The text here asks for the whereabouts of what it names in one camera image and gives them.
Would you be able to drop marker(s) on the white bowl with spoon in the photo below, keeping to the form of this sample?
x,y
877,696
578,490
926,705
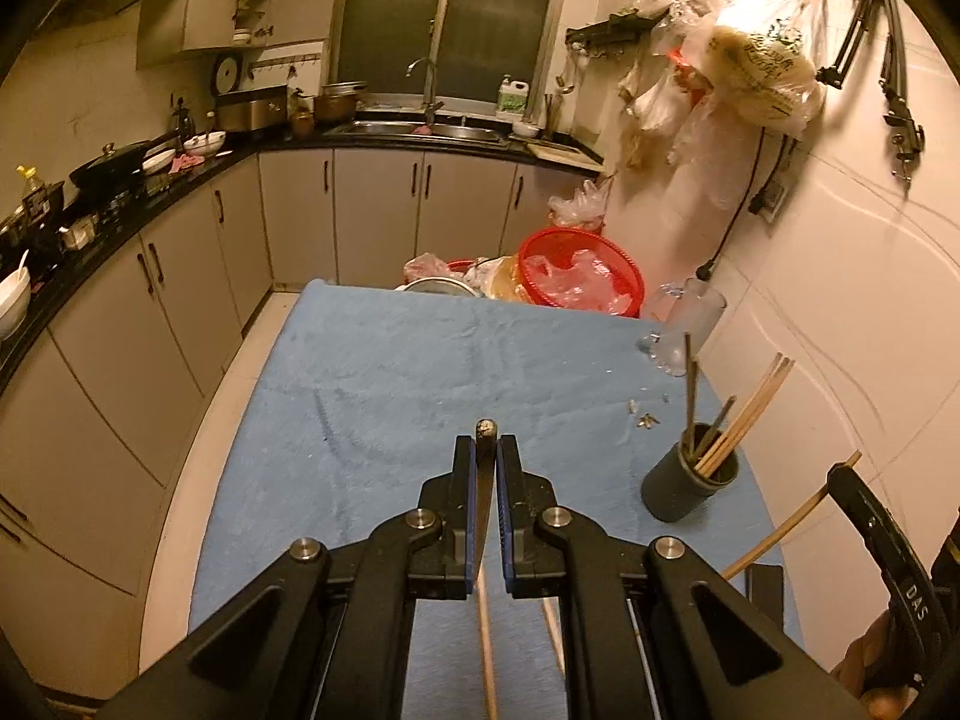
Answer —
x,y
204,144

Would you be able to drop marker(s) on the beige upper cabinet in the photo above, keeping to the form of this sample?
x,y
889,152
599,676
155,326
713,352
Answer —
x,y
206,15

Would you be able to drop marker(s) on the metal cooking pot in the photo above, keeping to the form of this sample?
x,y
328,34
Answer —
x,y
337,106

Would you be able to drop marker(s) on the large white bowl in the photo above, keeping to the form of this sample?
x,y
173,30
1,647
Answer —
x,y
11,304

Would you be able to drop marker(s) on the blue towel mat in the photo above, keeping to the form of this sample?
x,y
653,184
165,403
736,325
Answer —
x,y
420,375

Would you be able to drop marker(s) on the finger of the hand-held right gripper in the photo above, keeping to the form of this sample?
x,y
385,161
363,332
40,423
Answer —
x,y
765,600
855,499

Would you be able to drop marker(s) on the steel sink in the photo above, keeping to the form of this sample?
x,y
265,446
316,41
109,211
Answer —
x,y
416,130

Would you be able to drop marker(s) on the metal faucet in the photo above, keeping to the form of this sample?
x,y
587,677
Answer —
x,y
429,86

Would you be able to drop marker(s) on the black wok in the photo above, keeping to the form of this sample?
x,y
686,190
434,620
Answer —
x,y
109,167

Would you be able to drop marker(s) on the small white bowl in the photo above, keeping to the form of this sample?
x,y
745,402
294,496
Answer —
x,y
526,128

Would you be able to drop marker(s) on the hanging clear plastic bags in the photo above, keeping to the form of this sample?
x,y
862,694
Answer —
x,y
667,105

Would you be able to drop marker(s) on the kitchen window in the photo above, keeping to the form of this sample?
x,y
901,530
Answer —
x,y
495,15

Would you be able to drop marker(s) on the white plastic bag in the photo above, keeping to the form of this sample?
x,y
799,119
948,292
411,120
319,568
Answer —
x,y
581,202

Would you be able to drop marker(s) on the person's right hand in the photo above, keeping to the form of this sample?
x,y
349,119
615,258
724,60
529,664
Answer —
x,y
874,667

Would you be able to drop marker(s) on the clear glass pitcher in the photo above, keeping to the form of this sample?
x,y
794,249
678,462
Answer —
x,y
686,322

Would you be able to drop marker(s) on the black wall shelf rack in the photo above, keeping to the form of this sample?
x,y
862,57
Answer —
x,y
611,31

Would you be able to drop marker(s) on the small pale scraps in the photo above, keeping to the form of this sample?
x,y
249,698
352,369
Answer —
x,y
646,414

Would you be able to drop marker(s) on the red plastic basket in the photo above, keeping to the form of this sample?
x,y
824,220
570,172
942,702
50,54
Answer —
x,y
615,255

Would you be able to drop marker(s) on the cutting board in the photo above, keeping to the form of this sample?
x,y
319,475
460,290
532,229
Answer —
x,y
566,154

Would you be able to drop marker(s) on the pink rag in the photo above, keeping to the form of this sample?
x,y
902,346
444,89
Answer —
x,y
187,163

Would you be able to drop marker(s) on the long black hanging tool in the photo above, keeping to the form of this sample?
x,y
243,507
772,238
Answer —
x,y
898,82

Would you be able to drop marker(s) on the green detergent bottle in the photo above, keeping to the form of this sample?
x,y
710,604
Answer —
x,y
511,99

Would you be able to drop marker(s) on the white plate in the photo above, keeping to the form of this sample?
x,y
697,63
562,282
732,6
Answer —
x,y
159,161

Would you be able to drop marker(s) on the beige lower cabinets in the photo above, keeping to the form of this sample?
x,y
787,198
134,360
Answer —
x,y
187,277

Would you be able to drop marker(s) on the countertop utensil holder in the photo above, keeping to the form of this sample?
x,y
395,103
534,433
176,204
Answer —
x,y
552,116

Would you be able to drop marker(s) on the yellowish plastic bag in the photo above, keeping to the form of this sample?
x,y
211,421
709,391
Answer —
x,y
501,277

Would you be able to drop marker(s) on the cooking oil bottle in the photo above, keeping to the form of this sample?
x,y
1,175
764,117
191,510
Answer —
x,y
31,184

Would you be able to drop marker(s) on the thin dark chopstick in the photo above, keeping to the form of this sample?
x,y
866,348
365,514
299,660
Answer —
x,y
688,390

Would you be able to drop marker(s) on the hanging bag of noodles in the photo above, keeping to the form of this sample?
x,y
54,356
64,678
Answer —
x,y
769,67

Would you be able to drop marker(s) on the stainless steel box appliance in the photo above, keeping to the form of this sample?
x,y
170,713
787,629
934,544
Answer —
x,y
251,112

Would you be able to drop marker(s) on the black cylindrical chopstick holder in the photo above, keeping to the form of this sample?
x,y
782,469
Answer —
x,y
671,491

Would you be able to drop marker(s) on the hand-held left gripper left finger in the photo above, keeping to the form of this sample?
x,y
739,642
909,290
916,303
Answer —
x,y
470,555

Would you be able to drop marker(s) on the pink plastic bag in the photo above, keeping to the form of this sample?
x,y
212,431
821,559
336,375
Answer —
x,y
426,268

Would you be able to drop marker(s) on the wall socket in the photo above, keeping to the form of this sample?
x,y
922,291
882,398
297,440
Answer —
x,y
772,191

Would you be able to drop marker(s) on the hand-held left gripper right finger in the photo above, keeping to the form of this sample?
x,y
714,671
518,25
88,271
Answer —
x,y
505,547

